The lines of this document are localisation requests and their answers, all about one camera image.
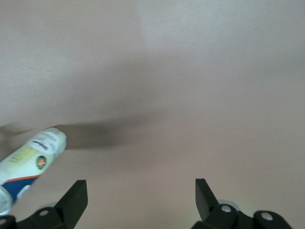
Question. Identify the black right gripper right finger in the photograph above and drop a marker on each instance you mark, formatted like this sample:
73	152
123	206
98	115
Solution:
205	200

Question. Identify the white blue tennis ball can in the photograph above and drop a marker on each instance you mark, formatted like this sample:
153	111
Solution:
31	157

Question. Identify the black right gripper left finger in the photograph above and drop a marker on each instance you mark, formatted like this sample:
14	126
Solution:
69	205

